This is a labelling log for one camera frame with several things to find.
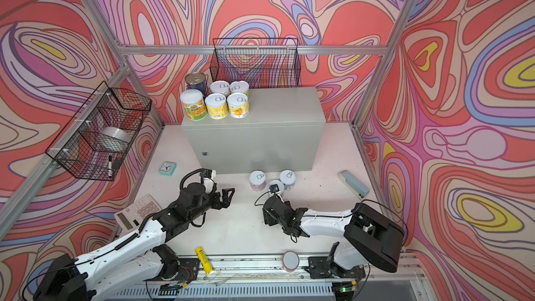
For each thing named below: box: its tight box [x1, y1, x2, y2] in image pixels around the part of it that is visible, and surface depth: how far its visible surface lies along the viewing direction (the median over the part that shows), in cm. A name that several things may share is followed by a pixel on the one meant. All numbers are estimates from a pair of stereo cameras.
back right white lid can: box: [279, 168, 297, 191], surface depth 93 cm
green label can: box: [229, 80, 250, 97], surface depth 78 cm
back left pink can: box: [249, 169, 267, 192], surface depth 93 cm
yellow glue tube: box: [195, 246, 214, 275], surface depth 76 cm
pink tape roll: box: [282, 250, 300, 273], surface depth 72 cm
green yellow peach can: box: [179, 89, 208, 122], surface depth 72 cm
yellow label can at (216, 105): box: [204, 92, 229, 120], surface depth 74 cm
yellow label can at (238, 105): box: [227, 91, 250, 120], surface depth 74 cm
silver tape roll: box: [96, 126, 132, 152], surface depth 74 cm
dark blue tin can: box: [184, 72, 207, 94], surface depth 74 cm
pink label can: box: [209, 80, 230, 97], surface depth 78 cm
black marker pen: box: [107, 154, 113, 180], surface depth 73 cm
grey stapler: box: [337, 170, 370, 200], surface depth 93 cm
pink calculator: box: [113, 193, 163, 235], surface depth 86 cm
